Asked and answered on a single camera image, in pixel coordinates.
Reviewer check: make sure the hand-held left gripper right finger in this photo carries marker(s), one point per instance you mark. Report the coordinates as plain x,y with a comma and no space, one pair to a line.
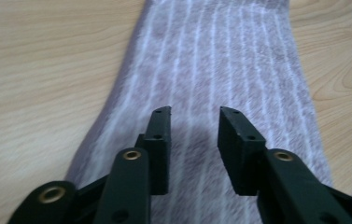
239,155

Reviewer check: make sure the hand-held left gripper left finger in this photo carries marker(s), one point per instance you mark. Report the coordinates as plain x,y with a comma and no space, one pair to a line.
158,149

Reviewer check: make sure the purple striped towel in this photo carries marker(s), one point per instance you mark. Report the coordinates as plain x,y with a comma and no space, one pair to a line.
201,68

